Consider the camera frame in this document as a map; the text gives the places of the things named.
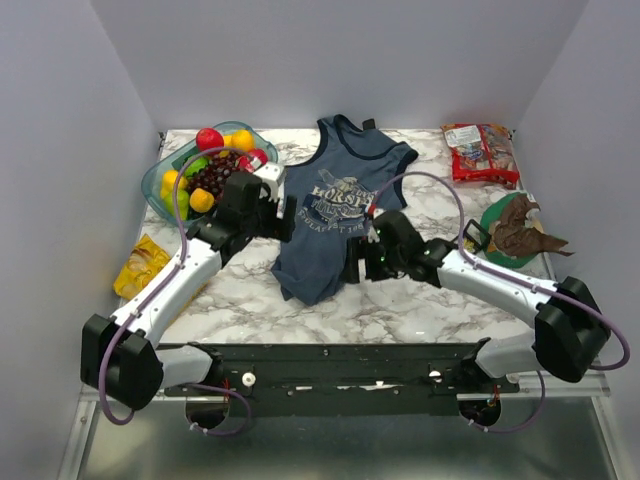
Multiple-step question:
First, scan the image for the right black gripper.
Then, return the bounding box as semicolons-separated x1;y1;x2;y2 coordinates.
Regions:
339;234;405;282

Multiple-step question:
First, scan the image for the blue printed tank top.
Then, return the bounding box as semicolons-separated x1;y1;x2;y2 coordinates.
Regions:
271;114;418;306

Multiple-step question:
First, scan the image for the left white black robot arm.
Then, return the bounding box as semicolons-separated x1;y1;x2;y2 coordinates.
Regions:
80;163;296;411

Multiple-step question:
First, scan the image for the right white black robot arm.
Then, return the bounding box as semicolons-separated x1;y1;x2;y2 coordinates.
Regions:
342;211;611;392

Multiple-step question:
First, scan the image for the gold brooch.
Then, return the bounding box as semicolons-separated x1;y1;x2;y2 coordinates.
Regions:
464;239;475;253

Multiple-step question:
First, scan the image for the red apple right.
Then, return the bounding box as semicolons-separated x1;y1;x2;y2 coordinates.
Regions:
237;148;269;172

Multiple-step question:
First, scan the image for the red apple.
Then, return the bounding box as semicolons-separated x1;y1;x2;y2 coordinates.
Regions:
195;127;225;155
237;148;269;172

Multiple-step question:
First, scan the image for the dark purple grape bunch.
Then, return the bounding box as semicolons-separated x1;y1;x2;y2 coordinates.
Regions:
186;152;240;197

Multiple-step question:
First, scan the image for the orange fruit front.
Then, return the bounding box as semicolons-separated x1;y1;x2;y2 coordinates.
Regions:
189;188;215;213

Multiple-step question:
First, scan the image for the orange fruit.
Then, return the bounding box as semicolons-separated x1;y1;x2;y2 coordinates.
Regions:
189;188;215;213
231;129;256;152

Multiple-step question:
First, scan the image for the orange fruit top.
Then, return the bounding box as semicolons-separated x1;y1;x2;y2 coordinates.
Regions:
231;129;256;152

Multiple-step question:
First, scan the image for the green pear front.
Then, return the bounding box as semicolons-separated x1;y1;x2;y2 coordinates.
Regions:
162;189;190;221

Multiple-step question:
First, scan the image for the teal plastic fruit container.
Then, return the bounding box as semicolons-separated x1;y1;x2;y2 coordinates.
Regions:
141;121;278;228

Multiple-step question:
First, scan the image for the green fruit middle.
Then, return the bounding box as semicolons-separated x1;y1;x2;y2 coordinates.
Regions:
183;155;209;179

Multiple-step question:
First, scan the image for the red apple top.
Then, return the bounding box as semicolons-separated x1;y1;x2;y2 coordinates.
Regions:
195;127;225;155

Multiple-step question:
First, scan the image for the yellow lemon left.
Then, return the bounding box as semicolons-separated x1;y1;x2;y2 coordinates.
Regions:
160;170;188;197

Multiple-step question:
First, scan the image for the yellow Lays chips bag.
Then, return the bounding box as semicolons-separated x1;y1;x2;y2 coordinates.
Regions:
113;234;170;300

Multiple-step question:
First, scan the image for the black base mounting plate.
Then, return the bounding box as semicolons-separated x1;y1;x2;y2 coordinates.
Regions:
149;342;586;419

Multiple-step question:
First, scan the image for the red candy bag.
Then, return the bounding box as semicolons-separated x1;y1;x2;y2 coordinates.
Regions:
441;123;520;189

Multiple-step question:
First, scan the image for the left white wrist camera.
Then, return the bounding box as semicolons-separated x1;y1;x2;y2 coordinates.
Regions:
254;162;286;203

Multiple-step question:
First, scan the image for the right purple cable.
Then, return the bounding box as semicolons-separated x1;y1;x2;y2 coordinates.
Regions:
367;171;631;434

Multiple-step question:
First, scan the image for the aluminium rail frame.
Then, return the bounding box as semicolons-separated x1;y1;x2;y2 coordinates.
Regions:
60;374;634;479

